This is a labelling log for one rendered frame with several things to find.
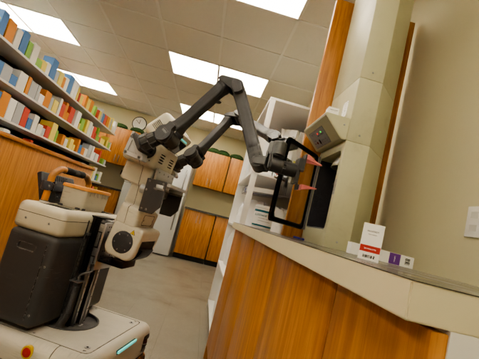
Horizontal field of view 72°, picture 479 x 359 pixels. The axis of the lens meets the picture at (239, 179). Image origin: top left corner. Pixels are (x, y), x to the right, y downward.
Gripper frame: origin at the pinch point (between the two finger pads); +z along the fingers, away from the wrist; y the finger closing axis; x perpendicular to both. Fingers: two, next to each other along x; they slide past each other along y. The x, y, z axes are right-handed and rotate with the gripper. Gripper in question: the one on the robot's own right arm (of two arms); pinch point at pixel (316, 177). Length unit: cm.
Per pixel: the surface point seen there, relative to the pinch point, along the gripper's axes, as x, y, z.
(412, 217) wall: 19, -3, 55
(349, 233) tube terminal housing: 8.8, -18.2, 22.2
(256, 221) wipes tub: 84, -22, -6
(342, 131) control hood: 8.9, 24.3, 9.4
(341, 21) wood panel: 46, 101, 8
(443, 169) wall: 4, 19, 55
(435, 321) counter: -95, -29, -15
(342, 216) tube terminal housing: 8.9, -12.0, 17.6
